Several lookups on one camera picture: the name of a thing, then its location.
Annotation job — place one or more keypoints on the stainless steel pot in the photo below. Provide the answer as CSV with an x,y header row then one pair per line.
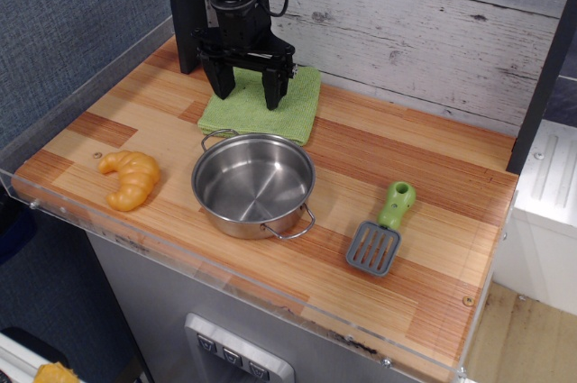
x,y
255,185

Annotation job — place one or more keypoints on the black left vertical post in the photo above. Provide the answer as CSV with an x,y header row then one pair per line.
x,y
188,15

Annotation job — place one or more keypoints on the white aluminium side block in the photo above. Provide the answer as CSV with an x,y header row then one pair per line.
x,y
546,190

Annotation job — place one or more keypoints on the green grey toy spatula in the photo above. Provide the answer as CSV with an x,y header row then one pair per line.
x,y
375,243

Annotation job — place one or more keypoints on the green towel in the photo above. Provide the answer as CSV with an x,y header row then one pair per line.
x,y
245,110

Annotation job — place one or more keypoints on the orange plastic croissant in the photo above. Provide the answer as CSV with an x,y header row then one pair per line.
x,y
138,174

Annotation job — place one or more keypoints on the clear acrylic table guard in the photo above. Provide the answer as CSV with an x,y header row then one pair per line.
x,y
298,299

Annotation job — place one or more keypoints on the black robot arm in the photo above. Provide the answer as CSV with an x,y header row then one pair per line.
x,y
243,6

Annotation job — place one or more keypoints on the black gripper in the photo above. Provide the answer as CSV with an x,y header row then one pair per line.
x,y
246,41

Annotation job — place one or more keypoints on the silver button control panel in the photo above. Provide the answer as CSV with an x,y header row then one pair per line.
x,y
223,356

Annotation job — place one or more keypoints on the yellow black object bottom left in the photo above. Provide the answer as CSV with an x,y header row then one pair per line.
x,y
47,373

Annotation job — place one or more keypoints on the black vertical post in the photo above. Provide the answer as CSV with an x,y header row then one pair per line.
x,y
188,15
551,69

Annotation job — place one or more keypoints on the black right vertical post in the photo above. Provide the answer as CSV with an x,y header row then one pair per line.
x,y
551,69

